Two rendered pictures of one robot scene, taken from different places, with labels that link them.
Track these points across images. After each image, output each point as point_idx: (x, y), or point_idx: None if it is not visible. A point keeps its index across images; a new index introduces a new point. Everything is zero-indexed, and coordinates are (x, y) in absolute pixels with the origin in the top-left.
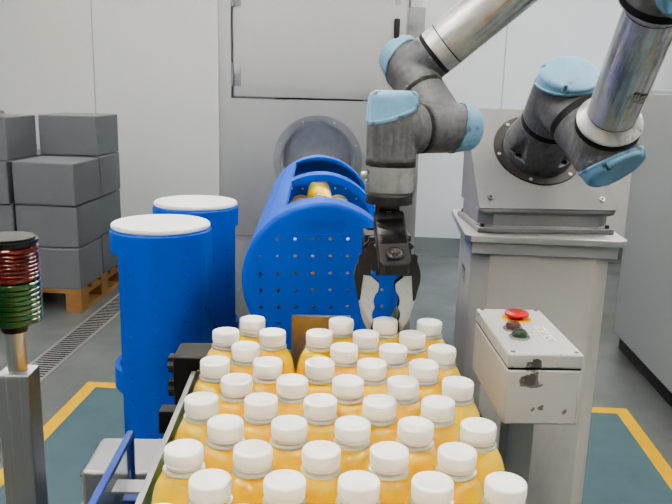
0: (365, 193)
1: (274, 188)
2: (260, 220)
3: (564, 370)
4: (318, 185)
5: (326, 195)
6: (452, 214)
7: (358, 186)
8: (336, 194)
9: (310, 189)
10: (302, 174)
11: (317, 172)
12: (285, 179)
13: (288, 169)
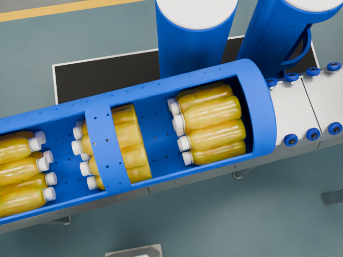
0: (107, 175)
1: (145, 84)
2: (7, 117)
3: None
4: (199, 111)
5: (187, 125)
6: (135, 256)
7: (109, 166)
8: (241, 124)
9: (194, 106)
10: (104, 113)
11: (103, 127)
12: (129, 94)
13: (208, 75)
